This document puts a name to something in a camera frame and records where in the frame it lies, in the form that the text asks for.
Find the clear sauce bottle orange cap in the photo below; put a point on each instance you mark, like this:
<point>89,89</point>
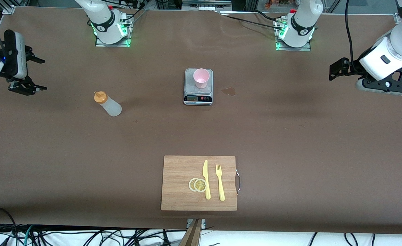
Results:
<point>111,107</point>

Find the pink plastic cup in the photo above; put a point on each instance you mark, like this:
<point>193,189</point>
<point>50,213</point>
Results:
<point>201,80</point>

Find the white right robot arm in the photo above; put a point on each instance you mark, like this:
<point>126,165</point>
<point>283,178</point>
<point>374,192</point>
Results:
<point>103,20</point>

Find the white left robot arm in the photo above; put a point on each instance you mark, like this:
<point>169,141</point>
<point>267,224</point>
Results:
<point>303,24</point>

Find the brown table cover sheet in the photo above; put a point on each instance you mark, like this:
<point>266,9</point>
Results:
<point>84,153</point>

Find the silver digital kitchen scale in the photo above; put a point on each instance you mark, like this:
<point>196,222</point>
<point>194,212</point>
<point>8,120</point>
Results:
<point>197,99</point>

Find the white power strip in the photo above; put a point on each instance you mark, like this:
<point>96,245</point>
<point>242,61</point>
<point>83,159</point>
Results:
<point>206,7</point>

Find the yellow plastic fork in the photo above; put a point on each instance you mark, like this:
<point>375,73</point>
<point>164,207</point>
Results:
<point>221,191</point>

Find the wooden cutting board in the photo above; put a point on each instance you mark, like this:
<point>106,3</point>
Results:
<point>177,171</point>

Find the yellow plastic knife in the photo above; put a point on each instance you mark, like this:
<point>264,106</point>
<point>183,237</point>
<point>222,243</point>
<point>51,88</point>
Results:
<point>207,191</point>

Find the lemon slice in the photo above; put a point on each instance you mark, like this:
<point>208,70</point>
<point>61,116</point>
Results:
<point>190,185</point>
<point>200,185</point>

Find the wooden beam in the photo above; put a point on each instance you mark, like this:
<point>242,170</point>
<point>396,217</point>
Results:
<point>192,235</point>

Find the aluminium table corner bracket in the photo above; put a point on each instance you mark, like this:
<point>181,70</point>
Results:
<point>9,9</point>
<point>397,18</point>

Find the small metal bracket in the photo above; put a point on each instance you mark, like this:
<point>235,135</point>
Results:
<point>203,223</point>

